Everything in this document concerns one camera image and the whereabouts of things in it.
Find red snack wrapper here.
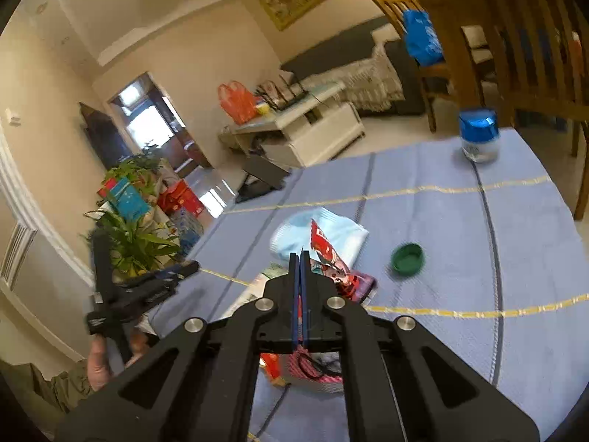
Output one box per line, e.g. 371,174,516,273
261,217,376,394

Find green potted plant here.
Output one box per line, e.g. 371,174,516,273
85,146,184,283

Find green bottle cap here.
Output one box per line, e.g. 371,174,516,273
391,242,424,277

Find light blue cloth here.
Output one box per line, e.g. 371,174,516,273
269,208,369,269

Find blue tablecloth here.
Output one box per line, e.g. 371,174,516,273
149,130,588,439

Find black tablet stand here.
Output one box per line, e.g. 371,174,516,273
236,155,289,204

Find blue lid glass jar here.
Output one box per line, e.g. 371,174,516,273
458,108,500,163

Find white coffee table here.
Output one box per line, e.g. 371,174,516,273
230,82,366,168

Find orange plastic bag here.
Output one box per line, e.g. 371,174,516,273
218,81,258,126

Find dark sofa with lace cover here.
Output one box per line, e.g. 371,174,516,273
281,17,425,116

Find blue plastic bag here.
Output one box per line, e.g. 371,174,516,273
403,10,444,67

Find wooden dining table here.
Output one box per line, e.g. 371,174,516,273
418,0,588,134

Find wooden chair beside sofa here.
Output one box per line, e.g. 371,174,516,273
371,0,451,133

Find near wooden dining chair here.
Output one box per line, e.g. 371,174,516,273
448,0,589,222

